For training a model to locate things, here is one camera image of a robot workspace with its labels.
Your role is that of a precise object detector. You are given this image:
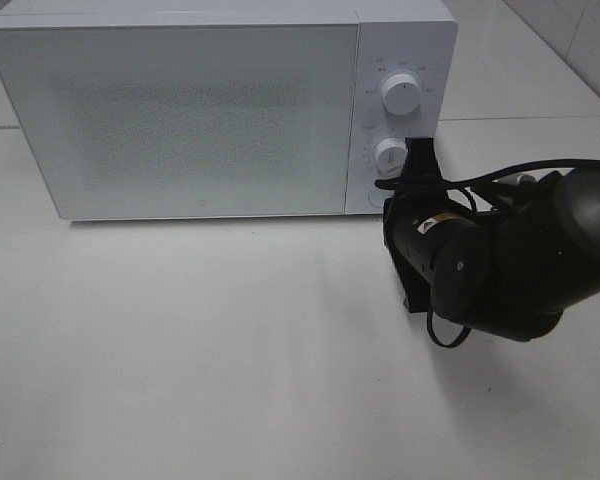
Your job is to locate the white microwave door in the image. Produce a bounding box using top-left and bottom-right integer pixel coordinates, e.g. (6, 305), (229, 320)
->
(0, 25), (357, 221)

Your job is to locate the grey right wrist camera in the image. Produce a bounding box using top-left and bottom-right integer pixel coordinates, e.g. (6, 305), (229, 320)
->
(496, 172), (536, 197)

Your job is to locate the round white door button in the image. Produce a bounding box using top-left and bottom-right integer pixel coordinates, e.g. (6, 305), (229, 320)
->
(368, 187), (392, 208)

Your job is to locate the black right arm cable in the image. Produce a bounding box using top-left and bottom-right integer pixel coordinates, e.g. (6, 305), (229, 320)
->
(372, 137), (600, 349)

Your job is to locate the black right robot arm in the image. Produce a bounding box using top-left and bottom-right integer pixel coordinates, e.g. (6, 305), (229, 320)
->
(376, 138), (600, 342)

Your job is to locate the white microwave oven body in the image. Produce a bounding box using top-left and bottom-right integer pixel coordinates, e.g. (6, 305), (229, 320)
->
(0, 1), (458, 215)

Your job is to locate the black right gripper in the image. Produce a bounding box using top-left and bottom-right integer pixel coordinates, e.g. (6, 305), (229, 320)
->
(383, 137), (460, 314)

